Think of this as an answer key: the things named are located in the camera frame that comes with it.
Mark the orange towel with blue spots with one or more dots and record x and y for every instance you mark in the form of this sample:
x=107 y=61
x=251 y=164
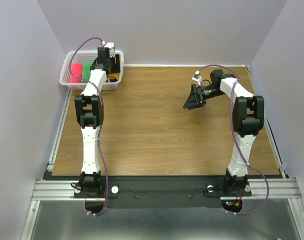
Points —
x=114 y=76

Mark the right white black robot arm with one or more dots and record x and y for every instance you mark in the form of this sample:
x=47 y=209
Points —
x=246 y=120

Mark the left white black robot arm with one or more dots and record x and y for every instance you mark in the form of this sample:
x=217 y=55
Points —
x=90 y=116

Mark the white plastic basket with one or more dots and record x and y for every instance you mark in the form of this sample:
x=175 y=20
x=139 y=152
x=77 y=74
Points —
x=82 y=57

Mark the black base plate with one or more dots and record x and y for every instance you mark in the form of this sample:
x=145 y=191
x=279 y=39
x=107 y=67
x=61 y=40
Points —
x=126 y=201

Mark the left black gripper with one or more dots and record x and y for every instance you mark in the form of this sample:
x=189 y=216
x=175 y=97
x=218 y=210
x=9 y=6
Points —
x=115 y=68

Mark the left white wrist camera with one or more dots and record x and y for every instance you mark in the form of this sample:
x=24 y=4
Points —
x=110 y=46

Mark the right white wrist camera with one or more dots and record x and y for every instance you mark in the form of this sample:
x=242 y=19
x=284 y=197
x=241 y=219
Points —
x=197 y=78

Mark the pink microfiber towel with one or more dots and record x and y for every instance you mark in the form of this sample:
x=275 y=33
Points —
x=75 y=77

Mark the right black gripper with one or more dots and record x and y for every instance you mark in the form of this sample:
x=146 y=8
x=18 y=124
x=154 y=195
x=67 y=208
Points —
x=196 y=99

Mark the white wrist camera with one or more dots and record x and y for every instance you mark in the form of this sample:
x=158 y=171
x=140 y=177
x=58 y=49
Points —
x=110 y=46
x=197 y=78

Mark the green rolled towel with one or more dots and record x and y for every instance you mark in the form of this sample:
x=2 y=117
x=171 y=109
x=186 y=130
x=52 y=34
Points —
x=86 y=72

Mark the aluminium frame rail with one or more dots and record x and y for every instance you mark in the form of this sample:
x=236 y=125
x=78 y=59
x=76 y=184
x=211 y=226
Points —
x=188 y=188

